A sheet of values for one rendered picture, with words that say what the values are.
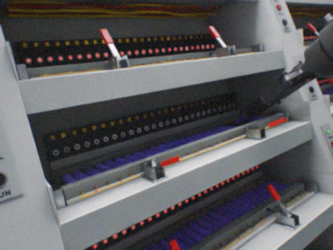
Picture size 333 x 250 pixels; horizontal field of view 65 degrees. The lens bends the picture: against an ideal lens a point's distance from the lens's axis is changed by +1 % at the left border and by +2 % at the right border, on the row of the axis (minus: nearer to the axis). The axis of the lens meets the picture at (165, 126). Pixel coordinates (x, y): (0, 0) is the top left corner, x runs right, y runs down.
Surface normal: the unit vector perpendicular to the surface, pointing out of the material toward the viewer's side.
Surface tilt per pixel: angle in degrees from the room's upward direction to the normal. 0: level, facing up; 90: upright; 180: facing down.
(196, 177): 107
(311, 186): 90
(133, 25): 90
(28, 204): 90
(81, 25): 90
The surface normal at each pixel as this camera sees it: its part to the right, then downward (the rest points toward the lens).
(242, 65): 0.55, 0.04
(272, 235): -0.17, -0.97
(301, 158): -0.82, 0.22
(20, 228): 0.48, -0.25
